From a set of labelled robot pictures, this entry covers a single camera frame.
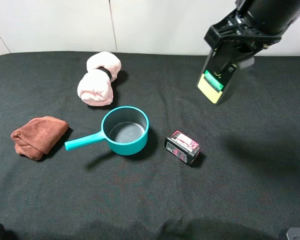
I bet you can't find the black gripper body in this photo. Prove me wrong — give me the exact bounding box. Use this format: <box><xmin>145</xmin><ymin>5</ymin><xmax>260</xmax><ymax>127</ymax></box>
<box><xmin>204</xmin><ymin>9</ymin><xmax>283</xmax><ymax>54</ymax></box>

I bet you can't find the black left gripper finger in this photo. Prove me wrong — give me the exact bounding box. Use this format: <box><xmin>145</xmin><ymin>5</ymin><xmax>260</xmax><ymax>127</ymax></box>
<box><xmin>213</xmin><ymin>41</ymin><xmax>234</xmax><ymax>75</ymax></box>

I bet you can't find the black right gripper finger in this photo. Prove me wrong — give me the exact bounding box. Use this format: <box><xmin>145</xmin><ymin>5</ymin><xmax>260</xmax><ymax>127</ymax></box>
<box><xmin>237</xmin><ymin>56</ymin><xmax>255</xmax><ymax>69</ymax></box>

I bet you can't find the grey green pump bottle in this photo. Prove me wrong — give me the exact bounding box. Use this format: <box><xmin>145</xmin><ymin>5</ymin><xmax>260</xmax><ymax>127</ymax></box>
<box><xmin>197</xmin><ymin>48</ymin><xmax>240</xmax><ymax>106</ymax></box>

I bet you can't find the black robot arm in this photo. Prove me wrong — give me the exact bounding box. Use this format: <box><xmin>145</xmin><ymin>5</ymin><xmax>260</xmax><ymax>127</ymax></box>
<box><xmin>204</xmin><ymin>0</ymin><xmax>300</xmax><ymax>75</ymax></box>

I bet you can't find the grey object bottom right corner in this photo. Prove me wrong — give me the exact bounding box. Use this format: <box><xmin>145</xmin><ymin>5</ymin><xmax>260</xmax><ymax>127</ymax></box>
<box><xmin>286</xmin><ymin>227</ymin><xmax>300</xmax><ymax>240</ymax></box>

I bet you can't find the black pink small box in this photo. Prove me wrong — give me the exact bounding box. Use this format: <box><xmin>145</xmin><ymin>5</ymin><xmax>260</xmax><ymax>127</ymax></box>
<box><xmin>164</xmin><ymin>130</ymin><xmax>201</xmax><ymax>166</ymax></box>

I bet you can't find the black table cloth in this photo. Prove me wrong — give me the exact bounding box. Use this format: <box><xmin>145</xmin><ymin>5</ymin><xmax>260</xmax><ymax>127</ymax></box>
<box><xmin>0</xmin><ymin>52</ymin><xmax>300</xmax><ymax>240</ymax></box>

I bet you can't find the rolled pink towel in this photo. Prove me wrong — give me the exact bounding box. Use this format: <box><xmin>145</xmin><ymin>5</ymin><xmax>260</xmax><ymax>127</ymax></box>
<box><xmin>77</xmin><ymin>51</ymin><xmax>122</xmax><ymax>107</ymax></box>

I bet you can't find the folded brown cloth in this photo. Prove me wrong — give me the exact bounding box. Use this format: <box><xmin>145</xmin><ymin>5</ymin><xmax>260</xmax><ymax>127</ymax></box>
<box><xmin>10</xmin><ymin>116</ymin><xmax>69</xmax><ymax>161</ymax></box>

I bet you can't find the teal saucepan with handle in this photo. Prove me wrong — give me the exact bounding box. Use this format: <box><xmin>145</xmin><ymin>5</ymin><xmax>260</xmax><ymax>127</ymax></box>
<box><xmin>64</xmin><ymin>106</ymin><xmax>150</xmax><ymax>156</ymax></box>

